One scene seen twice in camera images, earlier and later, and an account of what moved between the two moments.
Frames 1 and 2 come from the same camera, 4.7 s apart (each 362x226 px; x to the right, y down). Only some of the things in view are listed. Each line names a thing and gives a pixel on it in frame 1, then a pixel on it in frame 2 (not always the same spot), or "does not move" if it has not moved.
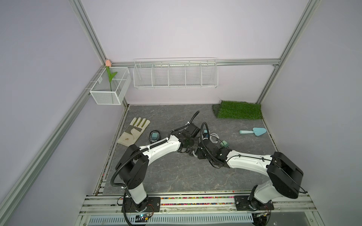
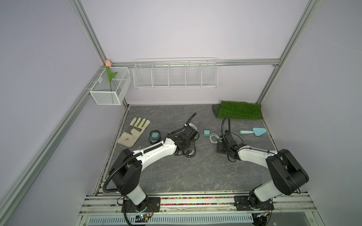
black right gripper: (199, 154) to (218, 147)
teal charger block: (154, 136) does not move
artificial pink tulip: (108, 64) does not move
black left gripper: (191, 148) does not move
